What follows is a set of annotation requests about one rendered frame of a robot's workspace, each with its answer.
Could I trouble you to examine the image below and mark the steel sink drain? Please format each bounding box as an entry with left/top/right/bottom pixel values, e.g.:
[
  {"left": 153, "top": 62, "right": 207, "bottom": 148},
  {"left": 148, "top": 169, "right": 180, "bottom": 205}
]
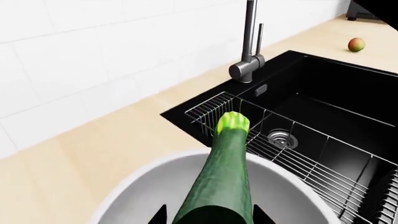
[{"left": 267, "top": 129, "right": 299, "bottom": 147}]

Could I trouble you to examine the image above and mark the dark green zucchini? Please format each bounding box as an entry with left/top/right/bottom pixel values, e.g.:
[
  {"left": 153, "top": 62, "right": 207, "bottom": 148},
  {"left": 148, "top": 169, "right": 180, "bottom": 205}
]
[{"left": 172, "top": 111, "right": 254, "bottom": 224}]

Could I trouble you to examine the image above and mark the black kitchen sink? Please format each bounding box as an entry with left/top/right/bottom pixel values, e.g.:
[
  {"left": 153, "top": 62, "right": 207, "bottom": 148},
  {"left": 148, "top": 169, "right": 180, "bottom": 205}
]
[{"left": 159, "top": 49, "right": 398, "bottom": 224}]

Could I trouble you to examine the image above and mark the black countertop appliance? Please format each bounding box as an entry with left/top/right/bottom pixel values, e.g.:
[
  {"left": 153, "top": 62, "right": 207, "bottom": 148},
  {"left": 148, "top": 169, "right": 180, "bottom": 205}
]
[{"left": 345, "top": 0, "right": 398, "bottom": 26}]

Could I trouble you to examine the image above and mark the metal wire sink rack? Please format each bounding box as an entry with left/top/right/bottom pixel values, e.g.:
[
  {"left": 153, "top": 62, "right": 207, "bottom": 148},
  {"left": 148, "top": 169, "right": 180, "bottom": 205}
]
[{"left": 184, "top": 91, "right": 398, "bottom": 224}]

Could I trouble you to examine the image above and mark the red green mango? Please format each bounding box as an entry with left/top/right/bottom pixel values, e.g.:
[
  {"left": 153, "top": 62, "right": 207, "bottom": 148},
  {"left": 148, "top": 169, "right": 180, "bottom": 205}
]
[{"left": 348, "top": 37, "right": 366, "bottom": 53}]

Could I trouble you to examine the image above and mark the grey metal faucet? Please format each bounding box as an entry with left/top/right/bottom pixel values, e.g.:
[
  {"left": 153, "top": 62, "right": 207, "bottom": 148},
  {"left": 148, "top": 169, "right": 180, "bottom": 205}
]
[{"left": 228, "top": 0, "right": 266, "bottom": 84}]

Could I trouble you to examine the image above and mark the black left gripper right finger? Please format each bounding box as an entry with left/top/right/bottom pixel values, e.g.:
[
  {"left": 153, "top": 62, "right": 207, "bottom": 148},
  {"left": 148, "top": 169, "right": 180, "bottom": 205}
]
[{"left": 253, "top": 203, "right": 272, "bottom": 224}]

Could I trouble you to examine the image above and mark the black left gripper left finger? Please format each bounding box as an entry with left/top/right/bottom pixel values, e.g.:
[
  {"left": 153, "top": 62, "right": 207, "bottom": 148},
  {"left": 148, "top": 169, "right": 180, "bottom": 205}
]
[{"left": 149, "top": 203, "right": 167, "bottom": 224}]

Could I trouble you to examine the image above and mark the white round bowl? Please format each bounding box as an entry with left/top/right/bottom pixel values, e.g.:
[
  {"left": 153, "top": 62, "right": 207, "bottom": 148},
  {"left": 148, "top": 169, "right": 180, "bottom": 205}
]
[{"left": 90, "top": 149, "right": 351, "bottom": 224}]

